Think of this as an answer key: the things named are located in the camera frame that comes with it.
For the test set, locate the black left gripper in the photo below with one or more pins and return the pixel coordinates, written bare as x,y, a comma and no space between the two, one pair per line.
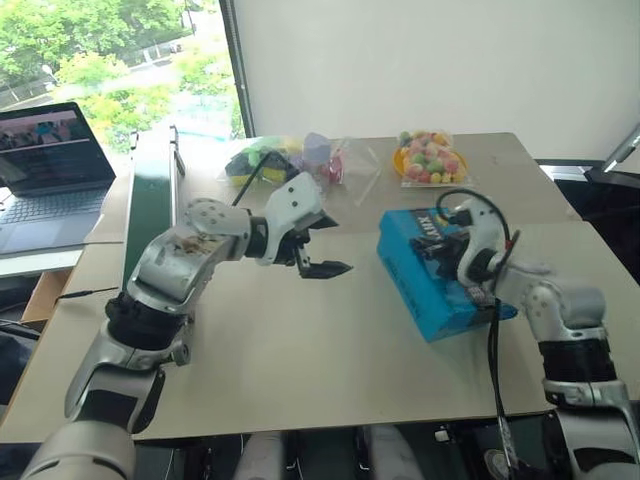
292,250

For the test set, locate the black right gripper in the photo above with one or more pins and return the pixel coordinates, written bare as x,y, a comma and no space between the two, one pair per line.
450,260

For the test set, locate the blue cardboard box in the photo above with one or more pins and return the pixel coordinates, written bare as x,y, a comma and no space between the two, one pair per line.
425,300

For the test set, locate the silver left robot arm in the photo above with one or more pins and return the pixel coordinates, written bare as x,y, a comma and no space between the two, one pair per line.
170,265

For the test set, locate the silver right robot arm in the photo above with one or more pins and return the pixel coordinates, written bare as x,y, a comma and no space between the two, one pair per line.
565,305

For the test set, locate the clear bag with red items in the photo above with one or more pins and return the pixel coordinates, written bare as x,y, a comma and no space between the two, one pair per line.
334,167

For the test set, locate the black and yellow sponge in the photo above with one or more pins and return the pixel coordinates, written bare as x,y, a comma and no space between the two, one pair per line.
274,170
239,169

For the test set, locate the bag of colourful candy balls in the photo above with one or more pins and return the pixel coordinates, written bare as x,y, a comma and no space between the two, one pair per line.
432,160

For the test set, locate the yellow plate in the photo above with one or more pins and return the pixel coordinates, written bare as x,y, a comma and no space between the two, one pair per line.
397,160

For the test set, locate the purple sponge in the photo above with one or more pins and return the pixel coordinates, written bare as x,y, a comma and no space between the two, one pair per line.
317,147

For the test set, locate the clear plastic bag of sponges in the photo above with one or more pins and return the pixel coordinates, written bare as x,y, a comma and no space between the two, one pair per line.
235,172

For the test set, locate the green sponge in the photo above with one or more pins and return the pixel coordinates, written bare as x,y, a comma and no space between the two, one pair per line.
260,147

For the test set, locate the green board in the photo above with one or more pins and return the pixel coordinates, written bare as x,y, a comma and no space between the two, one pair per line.
150,200

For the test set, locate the grey rounded shape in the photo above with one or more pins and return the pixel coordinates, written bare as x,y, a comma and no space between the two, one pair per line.
260,460
395,460

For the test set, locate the grey laptop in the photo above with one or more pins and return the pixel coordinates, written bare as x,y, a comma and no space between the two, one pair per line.
45,200

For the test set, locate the white board under laptop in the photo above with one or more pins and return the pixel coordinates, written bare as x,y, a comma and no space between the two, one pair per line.
40,262

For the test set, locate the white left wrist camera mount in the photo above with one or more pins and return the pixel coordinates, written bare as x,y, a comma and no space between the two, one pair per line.
295,200

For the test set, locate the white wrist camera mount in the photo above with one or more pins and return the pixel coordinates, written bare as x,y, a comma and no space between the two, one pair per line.
480,230
295,200

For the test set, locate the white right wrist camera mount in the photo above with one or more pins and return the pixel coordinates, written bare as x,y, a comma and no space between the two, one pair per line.
480,230

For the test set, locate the black window frame post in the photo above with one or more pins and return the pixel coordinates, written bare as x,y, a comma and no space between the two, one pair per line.
235,60

